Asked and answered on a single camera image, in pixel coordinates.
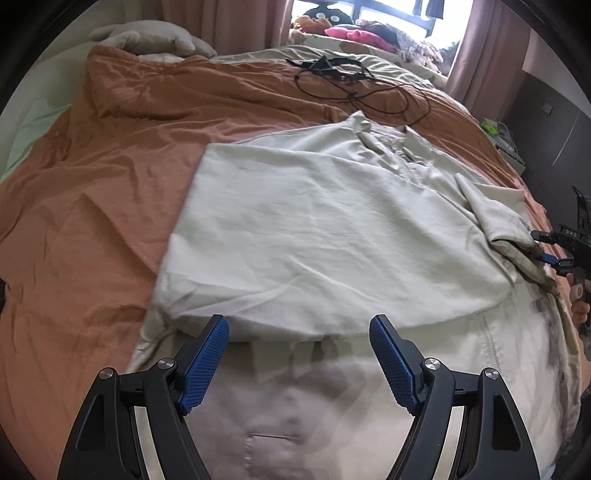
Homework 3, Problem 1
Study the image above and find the orange brown bed blanket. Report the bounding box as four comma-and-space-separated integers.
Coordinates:
0, 44, 562, 480

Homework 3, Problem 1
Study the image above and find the white bedside drawer cabinet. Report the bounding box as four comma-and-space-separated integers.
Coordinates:
482, 121, 526, 176

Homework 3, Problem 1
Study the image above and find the cream white jacket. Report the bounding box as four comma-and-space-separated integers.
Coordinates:
130, 113, 581, 479

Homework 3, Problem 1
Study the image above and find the pink garment on sill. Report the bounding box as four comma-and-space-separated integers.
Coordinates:
325, 26, 398, 53

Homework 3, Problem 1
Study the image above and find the light green pillow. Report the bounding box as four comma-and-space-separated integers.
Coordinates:
1, 97, 71, 181

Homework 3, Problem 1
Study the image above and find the pink curtain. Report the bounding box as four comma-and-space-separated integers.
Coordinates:
154, 0, 294, 55
446, 1, 531, 120

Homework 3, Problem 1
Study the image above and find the black penguin plush toy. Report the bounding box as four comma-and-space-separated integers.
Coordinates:
304, 3, 353, 25

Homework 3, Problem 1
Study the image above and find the person right hand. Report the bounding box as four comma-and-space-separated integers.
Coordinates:
567, 274, 590, 329

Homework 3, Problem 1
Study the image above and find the right pink curtain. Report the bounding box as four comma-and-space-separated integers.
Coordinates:
446, 1, 531, 120

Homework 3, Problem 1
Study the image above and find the left pink curtain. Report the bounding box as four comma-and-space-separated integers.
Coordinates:
154, 0, 294, 55

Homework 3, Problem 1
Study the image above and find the beige plush toy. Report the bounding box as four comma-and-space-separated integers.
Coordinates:
89, 20, 217, 58

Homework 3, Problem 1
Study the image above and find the black cable with device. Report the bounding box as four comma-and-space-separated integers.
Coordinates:
285, 55, 433, 127

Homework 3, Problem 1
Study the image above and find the green item on cabinet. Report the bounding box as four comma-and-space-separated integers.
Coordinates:
480, 119, 499, 137

